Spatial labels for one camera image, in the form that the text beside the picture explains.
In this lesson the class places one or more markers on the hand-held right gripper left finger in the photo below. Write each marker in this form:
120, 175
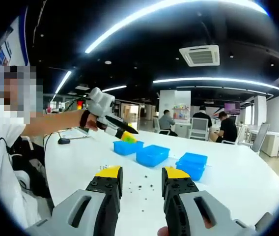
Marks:
80, 211

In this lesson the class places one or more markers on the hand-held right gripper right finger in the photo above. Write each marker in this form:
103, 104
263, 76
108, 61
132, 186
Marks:
198, 211

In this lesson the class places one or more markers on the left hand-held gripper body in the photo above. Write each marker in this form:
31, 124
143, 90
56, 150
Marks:
101, 103

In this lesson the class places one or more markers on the blue plastic bin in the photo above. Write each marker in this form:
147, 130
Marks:
127, 147
191, 166
151, 156

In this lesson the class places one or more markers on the person's left hand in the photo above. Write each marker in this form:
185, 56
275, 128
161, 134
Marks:
92, 124

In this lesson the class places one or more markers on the person's right hand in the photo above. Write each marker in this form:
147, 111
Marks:
163, 232

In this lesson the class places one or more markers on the short ceiling light strip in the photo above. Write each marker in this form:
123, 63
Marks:
63, 81
114, 88

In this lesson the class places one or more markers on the rainbow coloured column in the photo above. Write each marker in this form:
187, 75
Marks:
80, 105

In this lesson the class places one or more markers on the black wristband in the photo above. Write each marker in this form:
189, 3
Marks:
83, 119

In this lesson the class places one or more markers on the black computer mouse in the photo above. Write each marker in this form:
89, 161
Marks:
64, 141

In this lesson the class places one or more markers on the white display pillar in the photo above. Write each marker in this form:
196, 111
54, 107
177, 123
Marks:
166, 103

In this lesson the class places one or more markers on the colourful display shelf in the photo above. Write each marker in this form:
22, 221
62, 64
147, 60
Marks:
181, 112

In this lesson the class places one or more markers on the operator person white shirt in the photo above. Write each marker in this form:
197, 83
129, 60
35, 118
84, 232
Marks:
7, 196

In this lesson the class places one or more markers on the white mesh office chair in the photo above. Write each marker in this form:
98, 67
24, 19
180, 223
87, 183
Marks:
199, 127

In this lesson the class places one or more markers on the grey office chair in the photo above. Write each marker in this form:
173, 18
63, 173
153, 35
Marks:
261, 137

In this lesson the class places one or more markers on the white cabinet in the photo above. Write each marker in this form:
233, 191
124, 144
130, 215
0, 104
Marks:
272, 145

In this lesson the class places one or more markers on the curved ceiling light strip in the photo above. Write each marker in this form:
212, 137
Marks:
215, 79

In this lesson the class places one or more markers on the long curved ceiling light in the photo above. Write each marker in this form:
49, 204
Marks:
154, 12

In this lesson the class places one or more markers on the ceiling air conditioner vent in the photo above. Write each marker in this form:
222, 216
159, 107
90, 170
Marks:
199, 55

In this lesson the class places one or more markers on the white blue display board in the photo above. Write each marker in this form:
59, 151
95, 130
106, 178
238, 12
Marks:
16, 37

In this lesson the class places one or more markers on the purple wall screen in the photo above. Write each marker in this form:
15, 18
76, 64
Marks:
232, 108

